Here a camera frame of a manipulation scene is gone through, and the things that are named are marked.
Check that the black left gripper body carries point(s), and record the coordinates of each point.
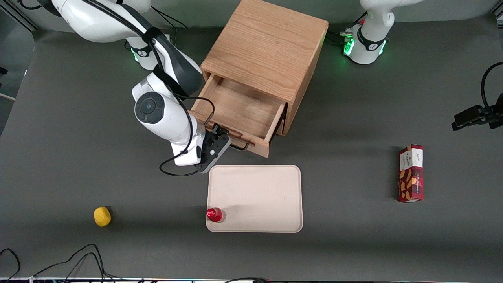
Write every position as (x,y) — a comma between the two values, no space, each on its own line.
(488,116)

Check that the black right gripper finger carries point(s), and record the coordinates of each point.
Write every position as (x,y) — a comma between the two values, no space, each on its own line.
(224,133)
(217,128)

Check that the aluminium frame rail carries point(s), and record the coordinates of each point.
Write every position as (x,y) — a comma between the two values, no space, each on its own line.
(19,16)

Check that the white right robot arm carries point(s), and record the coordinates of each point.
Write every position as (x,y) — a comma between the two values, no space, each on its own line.
(165,118)

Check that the yellow lemon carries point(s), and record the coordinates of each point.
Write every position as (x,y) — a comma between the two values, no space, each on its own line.
(102,217)

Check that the red snack box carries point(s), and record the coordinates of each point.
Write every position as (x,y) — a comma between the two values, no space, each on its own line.
(411,177)

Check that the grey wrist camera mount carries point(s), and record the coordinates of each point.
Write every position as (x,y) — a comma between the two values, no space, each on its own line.
(223,151)

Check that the beige rectangular tray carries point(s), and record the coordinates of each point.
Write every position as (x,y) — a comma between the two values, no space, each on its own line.
(255,192)

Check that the oak wooden drawer cabinet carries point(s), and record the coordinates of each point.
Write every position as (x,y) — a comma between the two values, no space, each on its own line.
(267,47)

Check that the red capped bottle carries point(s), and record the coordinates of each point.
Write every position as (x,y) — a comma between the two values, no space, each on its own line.
(215,214)

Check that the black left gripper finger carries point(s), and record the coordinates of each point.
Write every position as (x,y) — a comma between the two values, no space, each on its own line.
(469,113)
(469,124)

